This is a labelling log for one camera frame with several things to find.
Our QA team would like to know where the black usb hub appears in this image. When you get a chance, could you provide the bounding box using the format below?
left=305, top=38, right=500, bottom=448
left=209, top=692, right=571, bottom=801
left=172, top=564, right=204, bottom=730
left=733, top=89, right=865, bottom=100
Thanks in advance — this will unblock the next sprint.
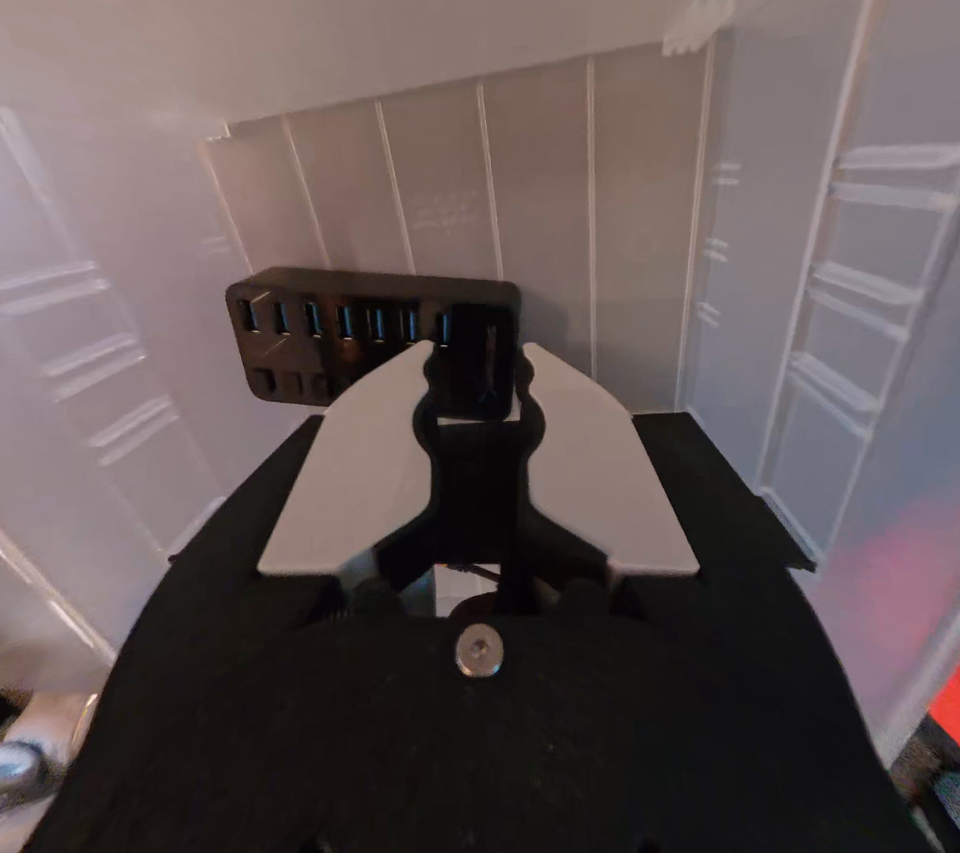
left=225, top=265, right=524, bottom=421

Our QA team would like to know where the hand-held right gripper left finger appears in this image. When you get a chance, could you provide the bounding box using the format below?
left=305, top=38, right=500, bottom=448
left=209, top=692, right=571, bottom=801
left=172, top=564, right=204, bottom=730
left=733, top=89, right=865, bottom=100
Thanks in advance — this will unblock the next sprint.
left=257, top=340, right=442, bottom=595

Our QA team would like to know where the clear plastic bin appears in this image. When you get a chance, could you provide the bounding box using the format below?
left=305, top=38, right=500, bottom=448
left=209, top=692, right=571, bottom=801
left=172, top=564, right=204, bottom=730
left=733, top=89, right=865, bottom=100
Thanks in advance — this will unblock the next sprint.
left=0, top=0, right=960, bottom=772

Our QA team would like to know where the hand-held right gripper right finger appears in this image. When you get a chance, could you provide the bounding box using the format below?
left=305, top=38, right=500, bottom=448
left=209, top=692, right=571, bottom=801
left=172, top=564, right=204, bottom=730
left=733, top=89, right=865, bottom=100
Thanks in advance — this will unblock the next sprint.
left=517, top=340, right=702, bottom=595

